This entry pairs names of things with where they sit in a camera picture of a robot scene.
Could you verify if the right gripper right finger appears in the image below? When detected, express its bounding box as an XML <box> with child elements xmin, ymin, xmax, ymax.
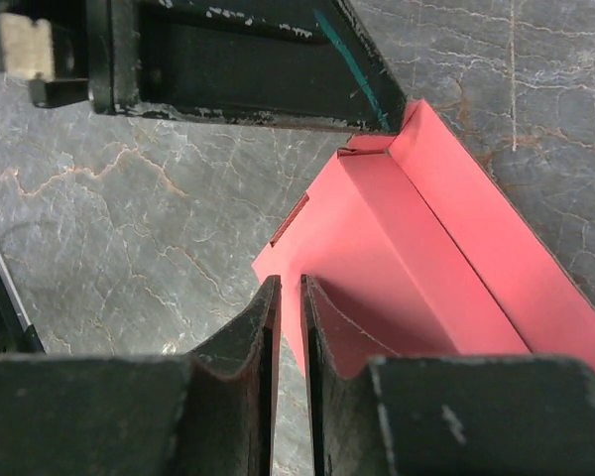
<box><xmin>300</xmin><ymin>276</ymin><xmax>595</xmax><ymax>475</ymax></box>

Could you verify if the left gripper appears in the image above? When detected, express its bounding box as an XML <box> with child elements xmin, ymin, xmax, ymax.
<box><xmin>0</xmin><ymin>1</ymin><xmax>112</xmax><ymax>109</ymax></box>

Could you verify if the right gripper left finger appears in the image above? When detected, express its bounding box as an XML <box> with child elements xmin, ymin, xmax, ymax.
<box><xmin>0</xmin><ymin>276</ymin><xmax>281</xmax><ymax>475</ymax></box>

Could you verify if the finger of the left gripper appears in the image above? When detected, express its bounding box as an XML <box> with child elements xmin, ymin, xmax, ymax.
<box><xmin>86</xmin><ymin>0</ymin><xmax>407</xmax><ymax>134</ymax></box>

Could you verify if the pink paper box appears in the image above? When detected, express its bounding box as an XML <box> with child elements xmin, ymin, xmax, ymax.
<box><xmin>253</xmin><ymin>101</ymin><xmax>595</xmax><ymax>371</ymax></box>

